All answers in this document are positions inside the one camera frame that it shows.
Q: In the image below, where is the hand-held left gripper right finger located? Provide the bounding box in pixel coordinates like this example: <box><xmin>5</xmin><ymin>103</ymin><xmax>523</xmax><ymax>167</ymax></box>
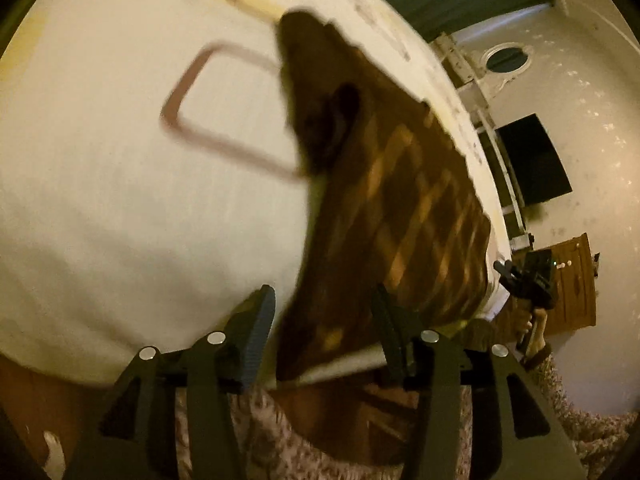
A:
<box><xmin>370</xmin><ymin>282</ymin><xmax>588</xmax><ymax>480</ymax></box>

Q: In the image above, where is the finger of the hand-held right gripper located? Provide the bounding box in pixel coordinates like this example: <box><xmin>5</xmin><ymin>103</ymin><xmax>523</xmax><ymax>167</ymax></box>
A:
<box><xmin>492</xmin><ymin>260</ymin><xmax>523</xmax><ymax>292</ymax></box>

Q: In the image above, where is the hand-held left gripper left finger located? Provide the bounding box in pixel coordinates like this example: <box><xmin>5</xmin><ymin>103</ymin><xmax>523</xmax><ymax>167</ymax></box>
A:
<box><xmin>65</xmin><ymin>284</ymin><xmax>277</xmax><ymax>480</ymax></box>

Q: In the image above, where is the brown plaid sweater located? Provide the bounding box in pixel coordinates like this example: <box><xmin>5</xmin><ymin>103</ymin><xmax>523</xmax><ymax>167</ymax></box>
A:
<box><xmin>274</xmin><ymin>9</ymin><xmax>493</xmax><ymax>383</ymax></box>

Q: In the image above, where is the person's right hand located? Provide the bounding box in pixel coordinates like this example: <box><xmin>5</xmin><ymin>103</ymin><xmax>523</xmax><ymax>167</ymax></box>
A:
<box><xmin>515</xmin><ymin>305</ymin><xmax>548</xmax><ymax>356</ymax></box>

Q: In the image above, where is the wooden cabinet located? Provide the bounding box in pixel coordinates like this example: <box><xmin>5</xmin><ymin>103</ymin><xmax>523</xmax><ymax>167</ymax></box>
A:
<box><xmin>537</xmin><ymin>232</ymin><xmax>598</xmax><ymax>338</ymax></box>

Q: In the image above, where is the white tv stand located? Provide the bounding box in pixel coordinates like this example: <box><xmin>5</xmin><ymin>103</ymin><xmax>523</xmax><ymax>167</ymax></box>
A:
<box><xmin>470</xmin><ymin>105</ymin><xmax>533</xmax><ymax>251</ymax></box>

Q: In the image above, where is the brown patterned rug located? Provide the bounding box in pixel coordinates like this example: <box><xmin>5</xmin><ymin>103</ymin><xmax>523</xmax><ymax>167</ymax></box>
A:
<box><xmin>175</xmin><ymin>355</ymin><xmax>640</xmax><ymax>480</ymax></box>

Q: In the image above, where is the black television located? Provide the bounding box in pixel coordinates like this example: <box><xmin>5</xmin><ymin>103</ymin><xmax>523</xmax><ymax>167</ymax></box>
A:
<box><xmin>495</xmin><ymin>112</ymin><xmax>573</xmax><ymax>208</ymax></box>

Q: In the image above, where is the white patterned bedsheet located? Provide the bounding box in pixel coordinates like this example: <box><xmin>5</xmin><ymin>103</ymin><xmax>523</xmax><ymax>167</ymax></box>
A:
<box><xmin>0</xmin><ymin>0</ymin><xmax>516</xmax><ymax>391</ymax></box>

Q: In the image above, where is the oval white-framed mirror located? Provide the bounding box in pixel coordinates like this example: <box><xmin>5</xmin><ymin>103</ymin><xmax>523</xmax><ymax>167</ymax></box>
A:
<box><xmin>482</xmin><ymin>42</ymin><xmax>533</xmax><ymax>76</ymax></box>

